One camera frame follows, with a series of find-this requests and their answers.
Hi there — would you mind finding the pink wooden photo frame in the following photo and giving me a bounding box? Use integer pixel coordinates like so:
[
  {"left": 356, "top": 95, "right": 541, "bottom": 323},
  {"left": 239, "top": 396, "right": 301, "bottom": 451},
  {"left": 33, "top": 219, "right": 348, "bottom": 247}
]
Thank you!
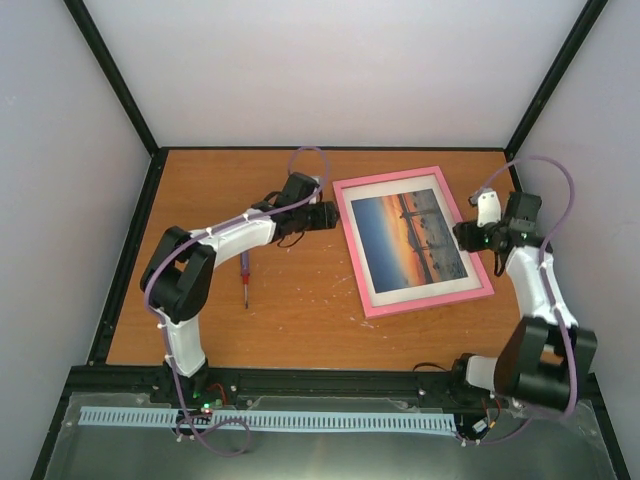
[{"left": 332, "top": 164, "right": 495, "bottom": 321}]

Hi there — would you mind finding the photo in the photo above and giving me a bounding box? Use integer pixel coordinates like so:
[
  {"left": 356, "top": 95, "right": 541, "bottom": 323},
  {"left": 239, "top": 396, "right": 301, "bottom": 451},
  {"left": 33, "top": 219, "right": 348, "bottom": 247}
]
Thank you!
[{"left": 342, "top": 174, "right": 484, "bottom": 309}]

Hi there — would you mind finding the red blue screwdriver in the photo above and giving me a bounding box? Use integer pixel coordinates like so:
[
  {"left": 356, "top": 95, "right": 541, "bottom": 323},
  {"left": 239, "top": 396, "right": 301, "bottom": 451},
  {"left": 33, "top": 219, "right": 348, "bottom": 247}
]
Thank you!
[{"left": 240, "top": 251, "right": 250, "bottom": 308}]

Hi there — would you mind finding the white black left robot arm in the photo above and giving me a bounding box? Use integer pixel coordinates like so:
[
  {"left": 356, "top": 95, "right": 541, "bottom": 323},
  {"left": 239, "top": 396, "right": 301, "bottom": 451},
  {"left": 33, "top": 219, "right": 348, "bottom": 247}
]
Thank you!
[{"left": 140, "top": 172, "right": 339, "bottom": 403}]

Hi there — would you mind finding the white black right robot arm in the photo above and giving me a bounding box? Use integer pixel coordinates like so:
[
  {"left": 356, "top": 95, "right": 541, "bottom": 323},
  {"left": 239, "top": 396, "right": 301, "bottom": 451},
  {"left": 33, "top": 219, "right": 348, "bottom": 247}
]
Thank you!
[{"left": 453, "top": 188, "right": 597, "bottom": 414}]

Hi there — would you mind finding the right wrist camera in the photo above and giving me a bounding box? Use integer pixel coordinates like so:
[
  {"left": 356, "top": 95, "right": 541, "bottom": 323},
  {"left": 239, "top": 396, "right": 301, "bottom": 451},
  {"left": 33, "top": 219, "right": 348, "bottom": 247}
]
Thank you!
[{"left": 469, "top": 187, "right": 502, "bottom": 227}]

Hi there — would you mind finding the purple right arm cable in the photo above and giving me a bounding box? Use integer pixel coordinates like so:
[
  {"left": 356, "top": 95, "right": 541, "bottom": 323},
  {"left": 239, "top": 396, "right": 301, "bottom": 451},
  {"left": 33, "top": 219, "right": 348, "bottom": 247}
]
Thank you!
[{"left": 472, "top": 155, "right": 584, "bottom": 446}]

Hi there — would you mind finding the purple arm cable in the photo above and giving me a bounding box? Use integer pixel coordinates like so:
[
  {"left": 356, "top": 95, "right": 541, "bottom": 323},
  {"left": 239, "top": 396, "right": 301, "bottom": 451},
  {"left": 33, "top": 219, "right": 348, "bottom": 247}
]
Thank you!
[
  {"left": 472, "top": 155, "right": 584, "bottom": 446},
  {"left": 143, "top": 145, "right": 331, "bottom": 459}
]

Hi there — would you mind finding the black enclosure frame post left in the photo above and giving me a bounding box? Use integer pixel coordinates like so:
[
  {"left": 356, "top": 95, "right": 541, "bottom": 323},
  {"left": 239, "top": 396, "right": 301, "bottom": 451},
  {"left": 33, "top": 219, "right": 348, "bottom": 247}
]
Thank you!
[{"left": 63, "top": 0, "right": 162, "bottom": 156}]

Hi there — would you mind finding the black enclosure frame post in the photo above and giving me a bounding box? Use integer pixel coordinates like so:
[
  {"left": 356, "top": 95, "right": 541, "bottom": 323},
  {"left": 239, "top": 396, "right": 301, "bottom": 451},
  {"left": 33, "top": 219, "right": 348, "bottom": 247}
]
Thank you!
[
  {"left": 63, "top": 0, "right": 162, "bottom": 156},
  {"left": 504, "top": 0, "right": 609, "bottom": 161}
]

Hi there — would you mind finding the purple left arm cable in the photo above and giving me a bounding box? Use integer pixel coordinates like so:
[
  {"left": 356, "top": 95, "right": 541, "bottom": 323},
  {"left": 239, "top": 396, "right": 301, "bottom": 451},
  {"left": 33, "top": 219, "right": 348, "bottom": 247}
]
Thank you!
[{"left": 143, "top": 145, "right": 331, "bottom": 459}]

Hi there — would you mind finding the black enclosure frame post right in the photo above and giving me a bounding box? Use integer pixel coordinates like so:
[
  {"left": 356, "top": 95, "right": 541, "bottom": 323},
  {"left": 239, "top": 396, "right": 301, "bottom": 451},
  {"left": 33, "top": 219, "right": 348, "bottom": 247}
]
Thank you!
[{"left": 504, "top": 0, "right": 609, "bottom": 161}]

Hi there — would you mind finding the light blue cable duct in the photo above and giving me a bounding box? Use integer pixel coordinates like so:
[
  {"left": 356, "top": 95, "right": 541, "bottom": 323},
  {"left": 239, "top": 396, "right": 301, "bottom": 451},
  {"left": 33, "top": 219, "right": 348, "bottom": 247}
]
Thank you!
[{"left": 77, "top": 406, "right": 456, "bottom": 436}]

